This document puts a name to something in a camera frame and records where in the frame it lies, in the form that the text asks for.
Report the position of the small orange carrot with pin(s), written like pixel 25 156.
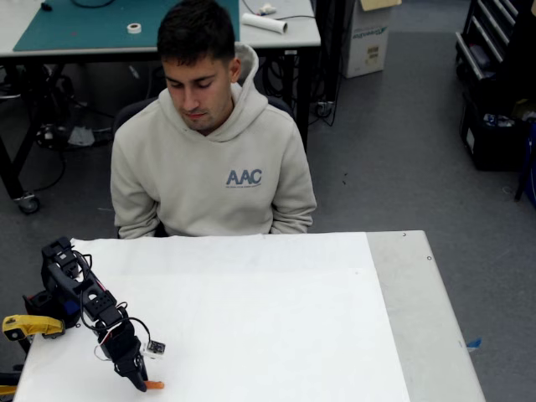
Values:
pixel 156 384

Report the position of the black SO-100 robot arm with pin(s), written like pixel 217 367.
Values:
pixel 63 285

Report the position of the yellow bar clamp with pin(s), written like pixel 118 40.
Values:
pixel 7 387
pixel 29 324

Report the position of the large white paper sheet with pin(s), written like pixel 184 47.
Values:
pixel 251 314

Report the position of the black caster wheel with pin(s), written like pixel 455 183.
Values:
pixel 28 204
pixel 324 109

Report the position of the man in beige hoodie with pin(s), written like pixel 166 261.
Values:
pixel 201 188

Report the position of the white plastic bag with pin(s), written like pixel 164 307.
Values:
pixel 80 136

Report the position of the black office chair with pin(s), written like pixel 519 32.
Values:
pixel 130 111

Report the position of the white tape roll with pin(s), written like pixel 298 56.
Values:
pixel 134 28

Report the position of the green cutting mat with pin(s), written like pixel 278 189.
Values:
pixel 84 25

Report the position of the blue tape scrap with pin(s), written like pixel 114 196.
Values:
pixel 474 343

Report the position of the white paper roll tube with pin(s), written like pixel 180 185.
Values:
pixel 264 22

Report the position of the crumpled white wrapper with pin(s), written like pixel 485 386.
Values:
pixel 267 8

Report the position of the white cardboard box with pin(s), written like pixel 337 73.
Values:
pixel 368 42

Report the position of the black storage bin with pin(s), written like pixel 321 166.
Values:
pixel 490 146

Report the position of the black drawer tool cart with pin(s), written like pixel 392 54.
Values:
pixel 481 37

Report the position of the small white camera module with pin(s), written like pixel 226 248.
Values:
pixel 155 349

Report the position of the grey workbench with black frame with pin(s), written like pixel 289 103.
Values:
pixel 289 37

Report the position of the blue frame object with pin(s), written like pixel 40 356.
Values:
pixel 528 167

